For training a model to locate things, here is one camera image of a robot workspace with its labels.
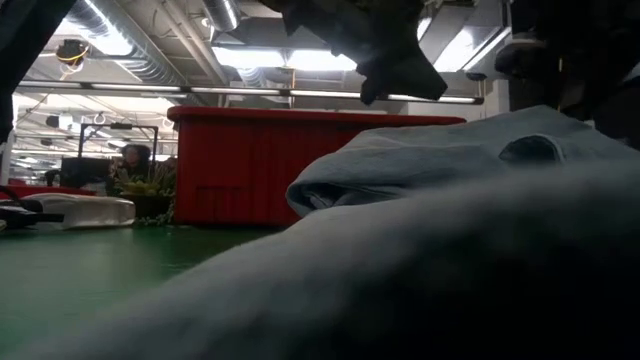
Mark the round metal ceiling duct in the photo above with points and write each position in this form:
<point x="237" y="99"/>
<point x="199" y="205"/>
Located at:
<point x="222" y="14"/>

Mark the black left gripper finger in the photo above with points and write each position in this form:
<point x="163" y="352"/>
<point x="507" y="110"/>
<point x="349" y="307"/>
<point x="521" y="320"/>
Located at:
<point x="377" y="82"/>
<point x="422" y="80"/>

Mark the long strip ceiling light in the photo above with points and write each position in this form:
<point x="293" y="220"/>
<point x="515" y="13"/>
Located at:
<point x="225" y="91"/>

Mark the white box with orange label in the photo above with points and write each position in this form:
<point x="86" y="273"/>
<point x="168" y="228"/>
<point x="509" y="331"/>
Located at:
<point x="85" y="210"/>

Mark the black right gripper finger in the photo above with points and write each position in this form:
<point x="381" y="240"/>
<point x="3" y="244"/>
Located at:
<point x="610" y="110"/>
<point x="530" y="75"/>

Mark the black monitor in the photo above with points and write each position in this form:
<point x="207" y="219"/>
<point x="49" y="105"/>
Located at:
<point x="82" y="174"/>

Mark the green table mat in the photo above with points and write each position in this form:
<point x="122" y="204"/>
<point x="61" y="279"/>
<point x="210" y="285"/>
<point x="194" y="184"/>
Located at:
<point x="100" y="270"/>

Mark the red low counter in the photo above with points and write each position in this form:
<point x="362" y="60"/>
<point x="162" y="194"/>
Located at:
<point x="40" y="191"/>

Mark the black metal rack frame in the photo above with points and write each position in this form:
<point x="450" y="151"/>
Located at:
<point x="120" y="127"/>

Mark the small potted succulent plant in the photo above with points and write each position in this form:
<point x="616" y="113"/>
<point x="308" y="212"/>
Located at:
<point x="150" y="192"/>

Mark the person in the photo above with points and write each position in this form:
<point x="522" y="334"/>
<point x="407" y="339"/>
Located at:
<point x="132" y="160"/>

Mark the light blue garment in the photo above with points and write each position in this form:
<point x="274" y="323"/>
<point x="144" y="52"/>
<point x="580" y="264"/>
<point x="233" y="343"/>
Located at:
<point x="400" y="260"/>

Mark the red plastic laundry bin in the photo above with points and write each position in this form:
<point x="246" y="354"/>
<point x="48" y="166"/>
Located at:
<point x="240" y="170"/>

